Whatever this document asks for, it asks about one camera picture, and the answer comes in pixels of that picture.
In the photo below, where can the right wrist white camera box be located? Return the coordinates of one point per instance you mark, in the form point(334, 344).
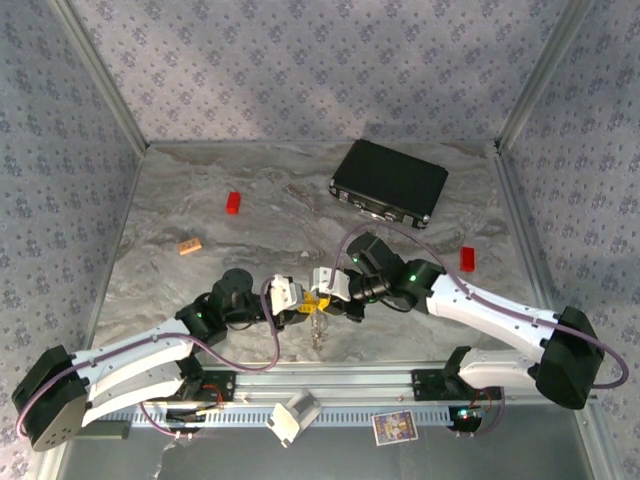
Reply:
point(342, 285)

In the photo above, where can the red block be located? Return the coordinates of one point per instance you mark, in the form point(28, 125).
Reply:
point(467, 260)
point(233, 204)

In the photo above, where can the black hard case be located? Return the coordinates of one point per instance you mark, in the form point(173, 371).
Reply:
point(390, 175)

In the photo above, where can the metal key holder with rings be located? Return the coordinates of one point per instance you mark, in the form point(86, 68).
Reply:
point(317, 332)

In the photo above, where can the aluminium frame post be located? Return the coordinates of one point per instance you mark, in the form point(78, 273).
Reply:
point(103, 75)
point(540, 75)

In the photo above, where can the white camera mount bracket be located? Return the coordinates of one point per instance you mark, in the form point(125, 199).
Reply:
point(295, 417)

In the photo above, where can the black round controller board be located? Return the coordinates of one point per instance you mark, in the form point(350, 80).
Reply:
point(180, 416)
point(467, 422)

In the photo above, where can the colourful picture card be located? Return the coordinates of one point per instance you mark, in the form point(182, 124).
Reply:
point(395, 427)

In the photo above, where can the aluminium side rail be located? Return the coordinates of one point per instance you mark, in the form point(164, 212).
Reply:
point(119, 225)
point(526, 225)

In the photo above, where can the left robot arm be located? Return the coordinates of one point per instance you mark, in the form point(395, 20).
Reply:
point(130, 350)

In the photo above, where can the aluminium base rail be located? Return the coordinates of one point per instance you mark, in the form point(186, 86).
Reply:
point(325, 385)

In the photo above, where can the small wooden block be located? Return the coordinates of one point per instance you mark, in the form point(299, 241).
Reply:
point(190, 246)

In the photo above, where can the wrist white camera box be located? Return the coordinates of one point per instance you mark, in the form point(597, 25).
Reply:
point(282, 295)
point(342, 285)

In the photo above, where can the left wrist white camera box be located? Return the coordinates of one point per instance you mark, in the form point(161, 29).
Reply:
point(282, 295)

